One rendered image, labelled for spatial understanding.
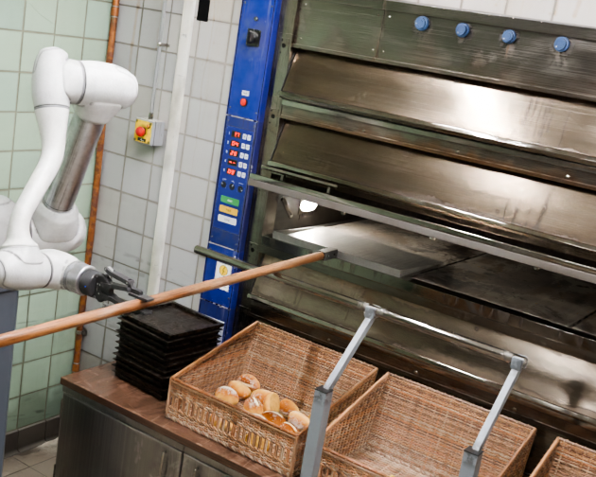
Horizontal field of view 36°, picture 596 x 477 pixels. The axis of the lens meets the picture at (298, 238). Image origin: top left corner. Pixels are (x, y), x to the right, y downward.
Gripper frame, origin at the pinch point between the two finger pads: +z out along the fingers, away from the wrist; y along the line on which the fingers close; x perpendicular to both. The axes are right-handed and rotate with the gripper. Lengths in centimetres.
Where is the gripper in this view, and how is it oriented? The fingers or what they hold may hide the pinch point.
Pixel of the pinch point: (140, 303)
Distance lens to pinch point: 249.8
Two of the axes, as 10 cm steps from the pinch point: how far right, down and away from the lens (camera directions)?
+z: 8.2, 2.6, -5.2
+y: -1.6, 9.6, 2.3
